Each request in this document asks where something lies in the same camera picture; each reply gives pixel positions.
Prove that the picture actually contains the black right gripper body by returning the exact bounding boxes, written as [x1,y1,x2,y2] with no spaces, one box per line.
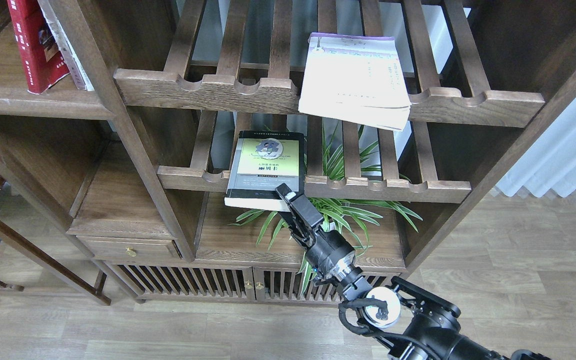
[292,228,358,281]

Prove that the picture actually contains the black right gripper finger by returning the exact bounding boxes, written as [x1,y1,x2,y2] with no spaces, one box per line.
[275,183,323,236]
[278,211,305,246]

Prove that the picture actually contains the grey and green book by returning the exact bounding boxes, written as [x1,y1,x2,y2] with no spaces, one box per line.
[224,130,306,212]

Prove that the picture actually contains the red book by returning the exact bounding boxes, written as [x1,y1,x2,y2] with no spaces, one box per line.
[7,0,70,94]

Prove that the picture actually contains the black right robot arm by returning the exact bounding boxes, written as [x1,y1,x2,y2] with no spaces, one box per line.
[275,184,504,360]

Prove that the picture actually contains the white plant pot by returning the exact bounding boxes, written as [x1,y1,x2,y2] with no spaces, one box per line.
[319,220,336,233]

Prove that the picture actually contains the green spider plant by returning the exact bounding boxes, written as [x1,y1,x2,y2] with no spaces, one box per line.
[228,120,423,295]

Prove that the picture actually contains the white and purple book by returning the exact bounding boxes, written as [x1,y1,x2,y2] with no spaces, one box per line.
[298,32,411,132]

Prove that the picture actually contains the brass drawer knob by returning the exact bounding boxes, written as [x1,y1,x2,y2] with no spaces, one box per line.
[125,247,138,257]

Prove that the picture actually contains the dark wooden bookshelf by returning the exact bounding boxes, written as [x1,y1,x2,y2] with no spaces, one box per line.
[0,0,576,304]

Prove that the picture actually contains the white standing book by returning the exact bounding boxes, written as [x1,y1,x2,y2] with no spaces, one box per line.
[38,0,95,92]

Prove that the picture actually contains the white curtain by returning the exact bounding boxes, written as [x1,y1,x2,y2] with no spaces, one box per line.
[496,98,576,198]

